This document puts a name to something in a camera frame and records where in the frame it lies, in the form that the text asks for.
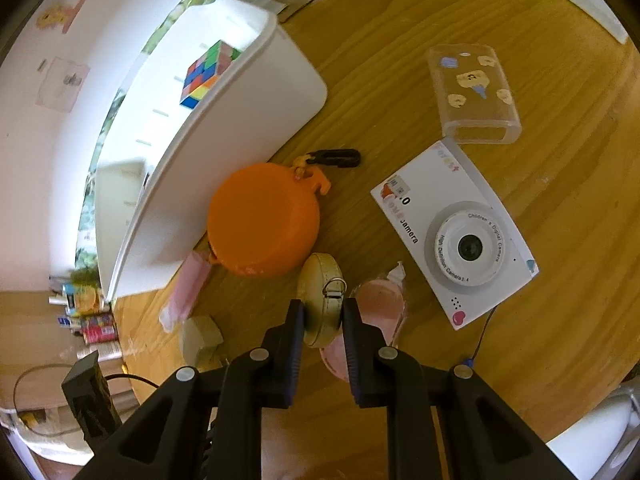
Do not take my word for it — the cream folding mirror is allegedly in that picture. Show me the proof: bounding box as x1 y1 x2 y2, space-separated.
179 315 224 367

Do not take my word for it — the pink hair roller clip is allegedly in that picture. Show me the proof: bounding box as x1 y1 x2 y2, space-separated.
158 252 212 334

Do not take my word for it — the orange round pouch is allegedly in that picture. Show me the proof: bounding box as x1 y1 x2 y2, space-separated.
206 148 361 278

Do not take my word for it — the white children's digital camera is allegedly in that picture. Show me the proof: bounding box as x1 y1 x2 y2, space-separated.
371 138 539 330

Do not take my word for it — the clear phone case with stickers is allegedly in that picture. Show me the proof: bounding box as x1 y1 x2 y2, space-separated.
428 44 522 145

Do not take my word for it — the colourful rubik's cube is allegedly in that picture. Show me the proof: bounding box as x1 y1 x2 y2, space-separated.
180 40 242 110

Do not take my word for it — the white spray bottle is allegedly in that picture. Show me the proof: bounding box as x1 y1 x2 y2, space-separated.
92 340 122 362

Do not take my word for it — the red pen cup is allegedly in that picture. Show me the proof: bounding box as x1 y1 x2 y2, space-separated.
80 312 118 344

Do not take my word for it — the orange juice carton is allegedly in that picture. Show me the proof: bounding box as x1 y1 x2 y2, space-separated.
49 276 105 318

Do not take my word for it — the white plastic storage bin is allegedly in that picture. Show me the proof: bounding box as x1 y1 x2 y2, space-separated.
102 0 328 301

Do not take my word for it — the green leaf pattern poster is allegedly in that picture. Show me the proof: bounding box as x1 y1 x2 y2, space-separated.
76 0 285 289

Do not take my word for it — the white box by tissues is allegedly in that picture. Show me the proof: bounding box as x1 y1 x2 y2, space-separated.
546 0 629 46

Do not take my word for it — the black cable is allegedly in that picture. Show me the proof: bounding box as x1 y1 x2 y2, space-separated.
12 363 162 438

